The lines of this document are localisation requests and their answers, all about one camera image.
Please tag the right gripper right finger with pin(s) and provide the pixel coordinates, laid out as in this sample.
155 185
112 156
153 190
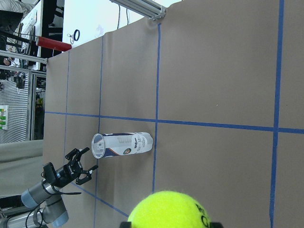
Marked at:
215 225

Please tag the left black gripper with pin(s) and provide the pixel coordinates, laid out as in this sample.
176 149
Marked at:
69 173

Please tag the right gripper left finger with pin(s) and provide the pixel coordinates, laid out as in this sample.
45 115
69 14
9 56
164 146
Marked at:
126 224

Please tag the clear tennis ball can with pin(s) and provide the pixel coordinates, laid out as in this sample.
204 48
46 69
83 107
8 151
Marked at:
120 144

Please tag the yellow Wilson tennis ball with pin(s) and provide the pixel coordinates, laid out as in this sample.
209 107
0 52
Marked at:
169 209

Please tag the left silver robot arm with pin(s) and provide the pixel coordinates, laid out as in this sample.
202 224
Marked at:
42 204

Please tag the red cylinder bottle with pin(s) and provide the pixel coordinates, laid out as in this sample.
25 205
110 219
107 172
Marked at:
52 44

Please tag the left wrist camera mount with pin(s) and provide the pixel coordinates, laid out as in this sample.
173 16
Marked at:
49 173

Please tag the aluminium frame post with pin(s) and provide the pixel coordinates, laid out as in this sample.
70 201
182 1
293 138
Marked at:
147 8

